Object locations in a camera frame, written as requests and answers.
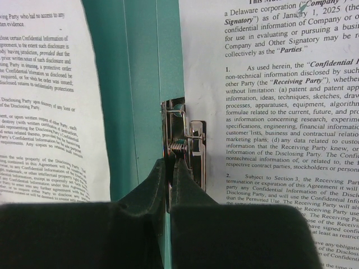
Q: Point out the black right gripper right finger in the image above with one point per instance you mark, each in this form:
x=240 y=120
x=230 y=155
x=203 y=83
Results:
x=205 y=234

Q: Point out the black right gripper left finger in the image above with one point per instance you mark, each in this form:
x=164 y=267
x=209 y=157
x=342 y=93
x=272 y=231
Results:
x=84 y=229

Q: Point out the white printed paper sheet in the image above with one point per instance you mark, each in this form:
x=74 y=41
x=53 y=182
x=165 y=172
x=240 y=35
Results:
x=53 y=145

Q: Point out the white printed paper stack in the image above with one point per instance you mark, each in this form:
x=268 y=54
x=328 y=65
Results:
x=277 y=84

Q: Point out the teal folder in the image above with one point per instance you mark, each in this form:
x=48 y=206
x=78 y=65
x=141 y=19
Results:
x=139 y=60

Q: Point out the metal folder clip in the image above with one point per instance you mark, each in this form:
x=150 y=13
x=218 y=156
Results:
x=183 y=139

